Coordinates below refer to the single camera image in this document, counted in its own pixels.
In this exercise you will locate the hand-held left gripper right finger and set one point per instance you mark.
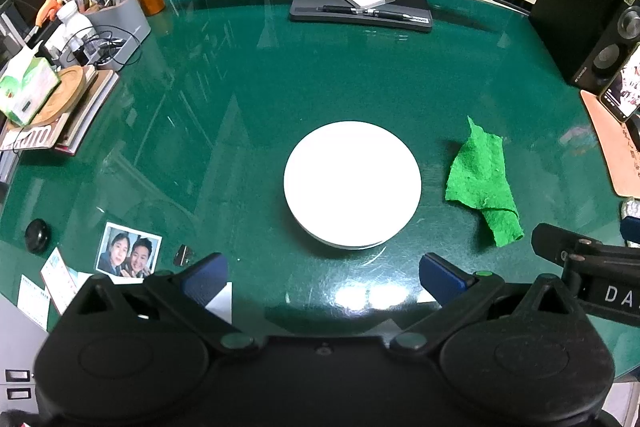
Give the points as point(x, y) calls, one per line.
point(442, 279)

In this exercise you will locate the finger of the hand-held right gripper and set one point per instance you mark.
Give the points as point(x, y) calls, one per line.
point(555, 243)

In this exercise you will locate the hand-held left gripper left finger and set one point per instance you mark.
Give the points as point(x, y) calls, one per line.
point(206, 279)

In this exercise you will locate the green cloth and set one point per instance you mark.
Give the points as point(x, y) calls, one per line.
point(480, 177)

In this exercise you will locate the white round plate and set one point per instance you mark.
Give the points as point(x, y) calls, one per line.
point(352, 184)

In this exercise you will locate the black binder clip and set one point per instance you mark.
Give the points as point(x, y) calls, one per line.
point(183, 255)

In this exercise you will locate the blue object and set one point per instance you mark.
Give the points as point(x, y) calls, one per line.
point(631, 232)

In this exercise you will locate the crumpled foil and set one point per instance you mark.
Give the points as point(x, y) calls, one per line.
point(631, 208)

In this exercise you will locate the printed photo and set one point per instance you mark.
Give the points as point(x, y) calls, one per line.
point(129, 252)

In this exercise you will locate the brown mouse pad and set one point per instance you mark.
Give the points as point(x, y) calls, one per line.
point(615, 157)

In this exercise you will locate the white printed card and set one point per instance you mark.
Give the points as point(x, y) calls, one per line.
point(32, 302)
point(60, 279)

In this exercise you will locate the smartphone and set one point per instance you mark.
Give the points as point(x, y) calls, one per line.
point(627, 87)

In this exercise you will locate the black round puck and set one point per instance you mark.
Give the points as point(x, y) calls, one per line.
point(38, 236)

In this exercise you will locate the grey file cabinet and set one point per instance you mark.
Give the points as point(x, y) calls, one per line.
point(20, 357)

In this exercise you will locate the stack of books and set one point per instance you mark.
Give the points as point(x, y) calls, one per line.
point(85, 117)

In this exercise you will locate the round wooden tray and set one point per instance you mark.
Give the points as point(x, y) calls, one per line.
point(67, 89)

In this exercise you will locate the black speaker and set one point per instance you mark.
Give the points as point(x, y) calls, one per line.
point(565, 7)

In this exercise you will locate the green tissue pack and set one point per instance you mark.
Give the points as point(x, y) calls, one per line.
point(25, 89)

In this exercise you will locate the grey desk organizer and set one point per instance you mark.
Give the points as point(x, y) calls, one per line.
point(127, 19)

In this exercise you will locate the white plastic bottle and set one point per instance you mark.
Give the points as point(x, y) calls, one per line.
point(75, 24)

